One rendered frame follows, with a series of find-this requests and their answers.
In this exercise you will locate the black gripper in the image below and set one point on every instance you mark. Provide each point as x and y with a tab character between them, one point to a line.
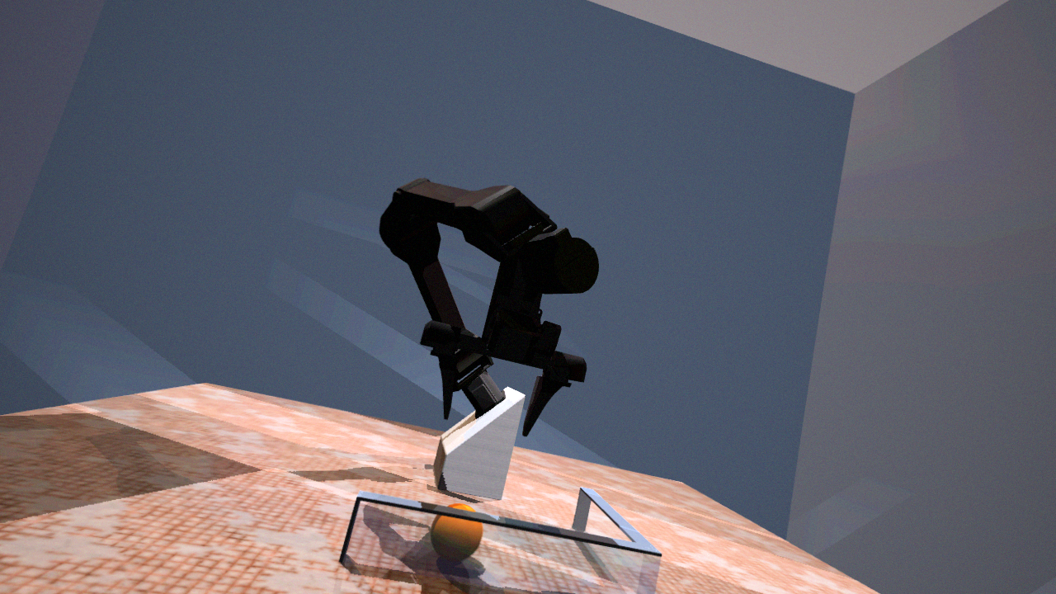
557	370

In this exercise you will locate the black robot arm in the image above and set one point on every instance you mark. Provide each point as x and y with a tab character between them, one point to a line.
538	261

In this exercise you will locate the clear low glass walls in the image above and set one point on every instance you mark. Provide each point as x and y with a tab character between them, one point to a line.
460	550

